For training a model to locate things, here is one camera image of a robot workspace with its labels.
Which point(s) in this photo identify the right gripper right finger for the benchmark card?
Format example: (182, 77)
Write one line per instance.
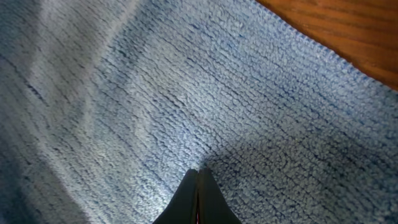
(212, 207)

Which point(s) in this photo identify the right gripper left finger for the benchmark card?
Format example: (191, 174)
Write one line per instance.
(183, 207)

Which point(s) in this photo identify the blue microfiber cloth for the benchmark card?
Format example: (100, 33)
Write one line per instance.
(106, 104)

